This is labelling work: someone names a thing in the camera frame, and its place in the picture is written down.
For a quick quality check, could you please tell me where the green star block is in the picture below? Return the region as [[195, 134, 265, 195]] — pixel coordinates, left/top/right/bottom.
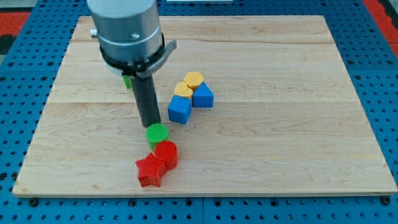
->
[[123, 75, 132, 89]]

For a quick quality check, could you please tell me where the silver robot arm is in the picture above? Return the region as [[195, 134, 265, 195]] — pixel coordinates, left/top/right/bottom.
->
[[87, 0, 177, 78]]

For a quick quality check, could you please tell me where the red star block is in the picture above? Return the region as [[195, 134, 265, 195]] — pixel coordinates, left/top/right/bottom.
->
[[135, 153, 167, 187]]

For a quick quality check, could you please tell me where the blue triangular block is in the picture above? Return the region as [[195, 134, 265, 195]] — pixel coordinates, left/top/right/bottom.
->
[[192, 83, 214, 108]]

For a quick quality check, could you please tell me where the blue cube block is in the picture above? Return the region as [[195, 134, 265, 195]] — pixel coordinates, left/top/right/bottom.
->
[[167, 95, 192, 124]]

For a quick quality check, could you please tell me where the yellow heart block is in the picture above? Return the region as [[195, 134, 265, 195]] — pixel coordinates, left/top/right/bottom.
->
[[174, 82, 193, 100]]

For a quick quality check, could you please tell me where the yellow hexagon block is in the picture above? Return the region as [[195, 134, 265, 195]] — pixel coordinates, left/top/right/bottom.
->
[[183, 72, 205, 91]]

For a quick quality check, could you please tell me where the green cylinder block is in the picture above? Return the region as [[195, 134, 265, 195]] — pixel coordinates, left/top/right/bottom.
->
[[146, 123, 169, 151]]

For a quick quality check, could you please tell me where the red cylinder block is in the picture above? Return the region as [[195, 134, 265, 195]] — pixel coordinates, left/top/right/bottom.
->
[[154, 141, 178, 170]]

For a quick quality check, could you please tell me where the wooden board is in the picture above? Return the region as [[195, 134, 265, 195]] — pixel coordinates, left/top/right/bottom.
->
[[12, 16, 397, 198]]

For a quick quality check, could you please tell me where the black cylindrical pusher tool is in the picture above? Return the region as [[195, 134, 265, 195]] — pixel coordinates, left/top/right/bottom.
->
[[130, 76, 161, 128]]

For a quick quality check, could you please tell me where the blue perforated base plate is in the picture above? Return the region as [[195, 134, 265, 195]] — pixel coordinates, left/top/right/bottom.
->
[[1, 0, 397, 223]]

